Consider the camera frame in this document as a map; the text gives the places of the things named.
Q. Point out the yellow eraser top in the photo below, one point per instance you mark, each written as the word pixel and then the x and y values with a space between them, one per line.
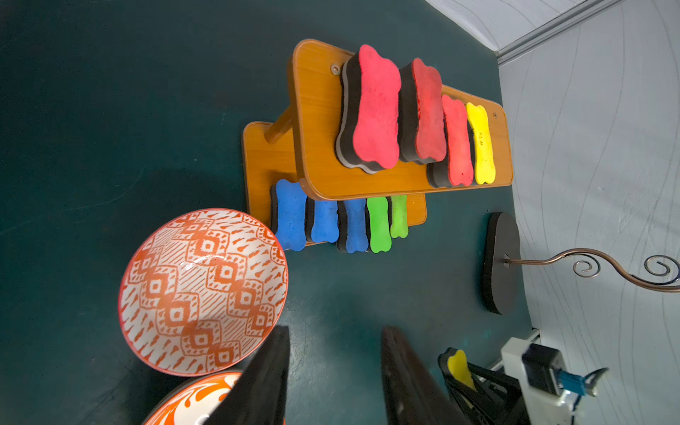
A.
pixel 458 367
pixel 484 167

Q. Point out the metal scroll hook stand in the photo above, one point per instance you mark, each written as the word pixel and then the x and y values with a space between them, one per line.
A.
pixel 502 264

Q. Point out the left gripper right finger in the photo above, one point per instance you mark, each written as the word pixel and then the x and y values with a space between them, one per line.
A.
pixel 411 395

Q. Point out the red eraser top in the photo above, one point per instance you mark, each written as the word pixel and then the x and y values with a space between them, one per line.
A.
pixel 421 118
pixel 456 169

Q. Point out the pink eraser leftmost top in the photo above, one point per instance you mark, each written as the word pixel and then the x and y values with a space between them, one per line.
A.
pixel 368 132

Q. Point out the green eraser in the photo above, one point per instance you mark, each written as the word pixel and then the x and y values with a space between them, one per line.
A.
pixel 378 225
pixel 398 217

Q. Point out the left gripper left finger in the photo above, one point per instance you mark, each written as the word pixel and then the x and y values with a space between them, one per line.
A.
pixel 260 394

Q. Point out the orange wooden two-tier shelf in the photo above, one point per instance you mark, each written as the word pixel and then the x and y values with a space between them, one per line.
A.
pixel 300 146

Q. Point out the blue eraser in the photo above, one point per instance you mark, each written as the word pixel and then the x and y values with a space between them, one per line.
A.
pixel 288 216
pixel 321 221
pixel 353 237

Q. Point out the orange floral pattern bowl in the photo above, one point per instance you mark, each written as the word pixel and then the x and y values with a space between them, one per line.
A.
pixel 195 401

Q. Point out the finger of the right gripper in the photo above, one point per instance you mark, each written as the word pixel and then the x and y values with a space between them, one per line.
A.
pixel 497 399

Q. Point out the orange geometric pattern bowl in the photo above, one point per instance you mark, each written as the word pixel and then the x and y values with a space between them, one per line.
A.
pixel 203 292

